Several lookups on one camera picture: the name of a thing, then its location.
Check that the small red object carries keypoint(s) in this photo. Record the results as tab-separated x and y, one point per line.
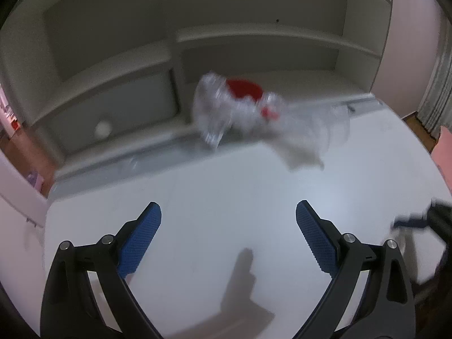
15	123

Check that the white drawer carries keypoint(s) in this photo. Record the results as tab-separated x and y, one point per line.
116	106

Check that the pink blanket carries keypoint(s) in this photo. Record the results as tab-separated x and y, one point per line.
444	148

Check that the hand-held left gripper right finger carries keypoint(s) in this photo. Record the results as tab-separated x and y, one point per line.
316	236

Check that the round white drawer knob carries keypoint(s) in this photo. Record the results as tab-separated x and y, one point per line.
103	129

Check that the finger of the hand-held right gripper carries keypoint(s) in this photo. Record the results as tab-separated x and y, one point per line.
409	223

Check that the clear plastic wrapper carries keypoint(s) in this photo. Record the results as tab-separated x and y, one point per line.
215	109

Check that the small purple object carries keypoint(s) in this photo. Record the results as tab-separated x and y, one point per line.
34	180

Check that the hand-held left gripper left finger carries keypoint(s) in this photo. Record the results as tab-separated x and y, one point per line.
139	243

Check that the red round container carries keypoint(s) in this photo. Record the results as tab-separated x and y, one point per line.
243	87

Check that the white desk shelf unit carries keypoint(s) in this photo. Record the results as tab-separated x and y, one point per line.
113	17

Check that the grey patterned curtain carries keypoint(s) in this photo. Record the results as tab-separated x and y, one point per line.
436	91

